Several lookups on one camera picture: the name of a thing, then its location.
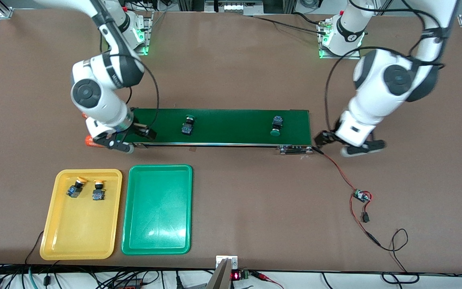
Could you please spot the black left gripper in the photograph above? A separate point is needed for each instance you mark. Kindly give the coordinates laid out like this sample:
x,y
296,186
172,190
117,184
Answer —
x,y
323,138

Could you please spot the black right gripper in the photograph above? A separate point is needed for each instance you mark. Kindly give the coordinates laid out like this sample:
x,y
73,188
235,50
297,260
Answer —
x,y
139,128

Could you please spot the green push button switch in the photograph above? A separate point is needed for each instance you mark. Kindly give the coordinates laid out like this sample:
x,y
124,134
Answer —
x,y
187,129
277,120

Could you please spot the yellow push button switch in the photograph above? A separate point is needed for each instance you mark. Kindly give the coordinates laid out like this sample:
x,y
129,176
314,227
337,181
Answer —
x,y
74,190
98,195

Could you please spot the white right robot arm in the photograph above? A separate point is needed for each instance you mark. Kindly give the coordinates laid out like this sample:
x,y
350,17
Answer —
x,y
94,92

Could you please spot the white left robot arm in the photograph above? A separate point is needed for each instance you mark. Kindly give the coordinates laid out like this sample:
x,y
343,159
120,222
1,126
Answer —
x,y
379,92

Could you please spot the small speed controller board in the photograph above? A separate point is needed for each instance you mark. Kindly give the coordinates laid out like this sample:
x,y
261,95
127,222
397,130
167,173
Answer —
x,y
361,196

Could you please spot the green plastic tray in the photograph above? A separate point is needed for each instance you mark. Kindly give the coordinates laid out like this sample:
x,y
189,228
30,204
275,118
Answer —
x,y
157,208

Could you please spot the green conveyor belt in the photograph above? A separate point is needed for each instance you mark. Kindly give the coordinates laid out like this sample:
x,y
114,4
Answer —
x,y
235,128

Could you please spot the yellow plastic tray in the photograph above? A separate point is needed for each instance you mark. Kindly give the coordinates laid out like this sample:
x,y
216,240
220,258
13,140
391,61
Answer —
x,y
80,224

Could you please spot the red clip test lead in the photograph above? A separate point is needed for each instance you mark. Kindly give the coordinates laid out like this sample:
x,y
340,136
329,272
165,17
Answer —
x,y
265,277

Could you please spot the grey labelled control box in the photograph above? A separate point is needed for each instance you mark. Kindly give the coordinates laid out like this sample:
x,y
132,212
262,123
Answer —
x,y
231,6

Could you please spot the red digit display module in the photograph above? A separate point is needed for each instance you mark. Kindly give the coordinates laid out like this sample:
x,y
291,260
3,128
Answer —
x,y
241,275

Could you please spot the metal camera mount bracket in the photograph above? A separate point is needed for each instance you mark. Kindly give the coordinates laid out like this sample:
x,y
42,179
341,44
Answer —
x,y
233,260

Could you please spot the grey aluminium camera bar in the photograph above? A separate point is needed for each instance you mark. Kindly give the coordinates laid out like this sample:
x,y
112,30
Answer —
x,y
219,279

